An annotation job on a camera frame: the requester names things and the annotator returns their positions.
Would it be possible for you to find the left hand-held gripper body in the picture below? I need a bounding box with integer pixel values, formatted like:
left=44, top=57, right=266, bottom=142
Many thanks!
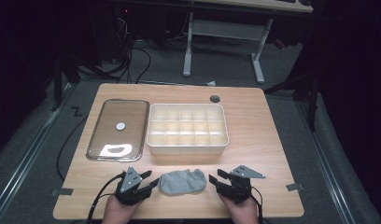
left=114, top=166, right=152, bottom=207

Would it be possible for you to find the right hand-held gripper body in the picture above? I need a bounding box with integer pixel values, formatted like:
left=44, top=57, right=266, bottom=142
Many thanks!
left=216, top=164, right=266, bottom=205

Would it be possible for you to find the gray sock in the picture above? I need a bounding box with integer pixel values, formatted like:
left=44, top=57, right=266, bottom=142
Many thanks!
left=158, top=168, right=207, bottom=196

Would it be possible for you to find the white compartment storage box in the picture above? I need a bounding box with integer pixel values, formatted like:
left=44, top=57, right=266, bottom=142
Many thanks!
left=146, top=103, right=230, bottom=156

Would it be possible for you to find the person's left hand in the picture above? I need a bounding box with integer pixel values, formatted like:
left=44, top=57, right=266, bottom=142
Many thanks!
left=101, top=194, right=140, bottom=224

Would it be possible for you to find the person's right hand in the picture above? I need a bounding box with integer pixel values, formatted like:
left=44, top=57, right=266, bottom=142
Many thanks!
left=219, top=193, right=261, bottom=224

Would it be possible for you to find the transparent plastic box lid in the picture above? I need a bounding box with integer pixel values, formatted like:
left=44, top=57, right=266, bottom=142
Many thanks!
left=86, top=98, right=150, bottom=162

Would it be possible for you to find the black metal stand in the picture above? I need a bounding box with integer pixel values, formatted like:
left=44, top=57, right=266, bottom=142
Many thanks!
left=50, top=54, right=81, bottom=112
left=263, top=60, right=321, bottom=132

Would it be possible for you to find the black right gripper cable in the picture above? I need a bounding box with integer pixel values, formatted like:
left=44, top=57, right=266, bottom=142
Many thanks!
left=250, top=186, right=265, bottom=224

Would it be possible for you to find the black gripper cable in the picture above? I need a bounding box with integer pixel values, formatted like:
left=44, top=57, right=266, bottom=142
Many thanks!
left=86, top=172, right=124, bottom=224
left=250, top=186, right=265, bottom=224

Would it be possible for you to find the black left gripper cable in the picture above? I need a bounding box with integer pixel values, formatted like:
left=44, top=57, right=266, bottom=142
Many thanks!
left=86, top=172, right=124, bottom=224

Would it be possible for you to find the long black floor cable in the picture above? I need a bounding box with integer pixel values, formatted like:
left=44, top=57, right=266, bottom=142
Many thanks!
left=55, top=114, right=90, bottom=182

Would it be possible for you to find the metal floor rail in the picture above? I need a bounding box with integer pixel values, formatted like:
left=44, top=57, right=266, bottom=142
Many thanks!
left=295, top=99, right=358, bottom=224
left=0, top=83, right=73, bottom=218

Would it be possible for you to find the bundle of black floor cables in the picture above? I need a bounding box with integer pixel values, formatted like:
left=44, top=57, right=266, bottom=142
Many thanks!
left=115, top=15, right=152, bottom=84

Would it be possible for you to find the white metal frame desk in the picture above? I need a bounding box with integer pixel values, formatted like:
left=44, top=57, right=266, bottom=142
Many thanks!
left=182, top=0, right=314, bottom=85

